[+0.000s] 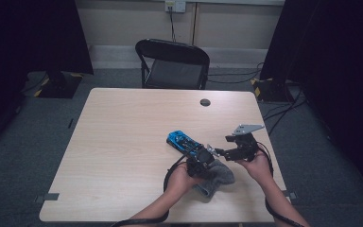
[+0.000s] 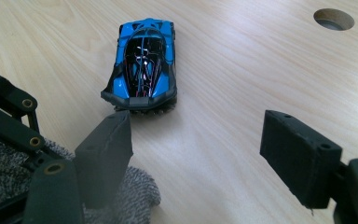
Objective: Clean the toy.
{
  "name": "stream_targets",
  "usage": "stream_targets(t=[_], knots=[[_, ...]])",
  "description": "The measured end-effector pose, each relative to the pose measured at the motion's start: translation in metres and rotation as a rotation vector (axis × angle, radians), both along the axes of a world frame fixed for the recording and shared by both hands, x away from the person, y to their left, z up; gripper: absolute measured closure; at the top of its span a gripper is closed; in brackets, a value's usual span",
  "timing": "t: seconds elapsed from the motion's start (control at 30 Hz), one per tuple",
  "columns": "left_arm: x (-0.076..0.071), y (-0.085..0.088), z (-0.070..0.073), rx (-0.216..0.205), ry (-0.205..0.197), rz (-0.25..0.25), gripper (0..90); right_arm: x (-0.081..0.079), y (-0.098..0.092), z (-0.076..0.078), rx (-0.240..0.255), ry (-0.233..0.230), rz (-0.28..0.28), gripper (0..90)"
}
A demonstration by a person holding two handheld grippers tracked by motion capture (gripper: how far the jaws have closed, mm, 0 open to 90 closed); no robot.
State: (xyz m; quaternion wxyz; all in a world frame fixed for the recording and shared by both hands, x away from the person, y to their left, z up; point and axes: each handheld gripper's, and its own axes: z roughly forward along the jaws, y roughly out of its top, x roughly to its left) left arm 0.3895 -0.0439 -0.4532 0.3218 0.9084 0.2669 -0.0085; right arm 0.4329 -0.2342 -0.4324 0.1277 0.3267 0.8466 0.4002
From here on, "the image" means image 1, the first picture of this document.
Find black folding chair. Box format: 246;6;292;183
134;38;211;91

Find vertical wall conduit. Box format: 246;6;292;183
191;2;200;45

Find person's left hand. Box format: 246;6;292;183
165;164;202;195

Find left hand-held gripper black cable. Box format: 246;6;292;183
111;153;190;227

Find right hand-held gripper black cable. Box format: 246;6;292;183
256;141;306;227

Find blue and black toy car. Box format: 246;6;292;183
165;130;204;159

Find grey cloth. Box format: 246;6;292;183
192;159;236;200

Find hand-held gripper black cable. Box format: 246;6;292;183
111;153;190;227
256;141;306;227

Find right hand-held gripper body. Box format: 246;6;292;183
225;123;266;162

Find person's right hand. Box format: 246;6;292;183
235;150;273;187

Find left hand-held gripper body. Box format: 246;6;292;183
187;144;220;178

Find white wall socket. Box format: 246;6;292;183
164;0;187;13

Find grey tape strip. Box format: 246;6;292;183
283;189;298;201
34;192;61;203

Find black stand base striped tape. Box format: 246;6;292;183
33;70;84;99
250;77;294;103

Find black plugged wall cable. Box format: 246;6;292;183
168;7;177;43

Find black floor cables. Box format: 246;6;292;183
207;61;266;85
263;88;308;136

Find black curtain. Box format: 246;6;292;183
0;0;95;157
259;0;363;202

